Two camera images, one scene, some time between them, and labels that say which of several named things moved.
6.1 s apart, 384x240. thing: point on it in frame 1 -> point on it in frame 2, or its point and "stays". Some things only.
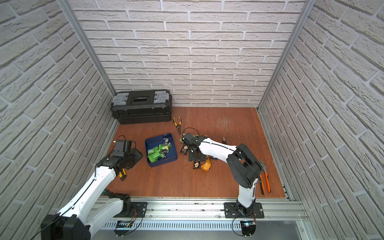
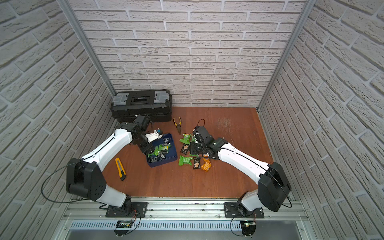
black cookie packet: [196, 164] stays
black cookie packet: [184, 149] stays
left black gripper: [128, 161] -> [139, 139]
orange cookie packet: [206, 166] stays
